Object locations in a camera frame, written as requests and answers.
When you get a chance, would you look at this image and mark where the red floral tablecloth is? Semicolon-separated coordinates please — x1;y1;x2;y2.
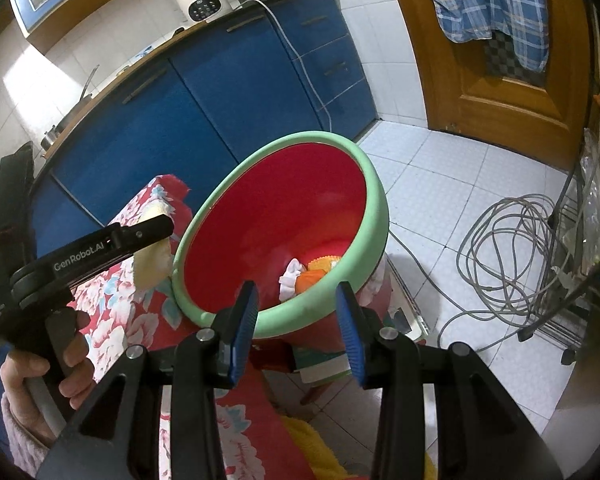
67;174;316;480

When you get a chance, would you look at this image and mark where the white plastic box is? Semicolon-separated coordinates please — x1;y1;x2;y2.
385;305;431;346

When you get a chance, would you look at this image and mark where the grey coiled cable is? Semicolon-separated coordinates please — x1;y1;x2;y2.
437;194;581;346

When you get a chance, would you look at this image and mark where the beige cardboard box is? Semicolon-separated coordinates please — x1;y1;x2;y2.
545;350;600;461

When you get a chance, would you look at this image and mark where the wooden door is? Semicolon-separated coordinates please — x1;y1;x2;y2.
382;0;600;171

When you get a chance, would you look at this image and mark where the white tissue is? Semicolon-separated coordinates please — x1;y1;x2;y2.
278;258;308;301

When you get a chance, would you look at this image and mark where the white power cable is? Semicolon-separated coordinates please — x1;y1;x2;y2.
240;0;333;133

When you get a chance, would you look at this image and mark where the orange peel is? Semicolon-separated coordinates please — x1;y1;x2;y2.
296;269;327;293

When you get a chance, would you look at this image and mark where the cream foam sheet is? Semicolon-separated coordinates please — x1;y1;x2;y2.
132;199;178;288

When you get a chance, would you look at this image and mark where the blue plaid shirt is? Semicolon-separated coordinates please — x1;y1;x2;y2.
412;0;551;72

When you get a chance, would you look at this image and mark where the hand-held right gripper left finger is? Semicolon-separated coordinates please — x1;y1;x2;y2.
36;280;260;480

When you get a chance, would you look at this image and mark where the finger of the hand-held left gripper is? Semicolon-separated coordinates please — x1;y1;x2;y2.
105;214;176;261

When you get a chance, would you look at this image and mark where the dark checkered cloth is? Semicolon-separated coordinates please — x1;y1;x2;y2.
482;30;526;81

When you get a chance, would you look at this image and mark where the yellow sponge cloth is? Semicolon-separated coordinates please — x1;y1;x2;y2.
307;255;342;272

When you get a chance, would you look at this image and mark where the person's left forearm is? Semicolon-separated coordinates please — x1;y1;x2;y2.
0;395;56;478

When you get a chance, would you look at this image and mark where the blue kitchen cabinet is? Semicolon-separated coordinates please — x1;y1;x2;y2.
27;0;381;241

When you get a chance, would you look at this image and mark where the red basin with green rim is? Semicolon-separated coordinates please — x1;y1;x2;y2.
171;131;390;339

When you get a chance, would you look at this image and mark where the steel saucepan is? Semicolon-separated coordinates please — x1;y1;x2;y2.
60;64;101;128

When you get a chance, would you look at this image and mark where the clear plastic bag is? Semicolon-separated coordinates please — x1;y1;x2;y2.
577;127;600;261

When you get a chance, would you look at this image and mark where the person's left hand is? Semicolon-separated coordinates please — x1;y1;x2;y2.
0;310;97;433

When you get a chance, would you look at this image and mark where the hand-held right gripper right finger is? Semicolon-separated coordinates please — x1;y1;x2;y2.
334;281;563;480

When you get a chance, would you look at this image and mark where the metal wire rack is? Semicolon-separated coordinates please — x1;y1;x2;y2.
517;5;600;366

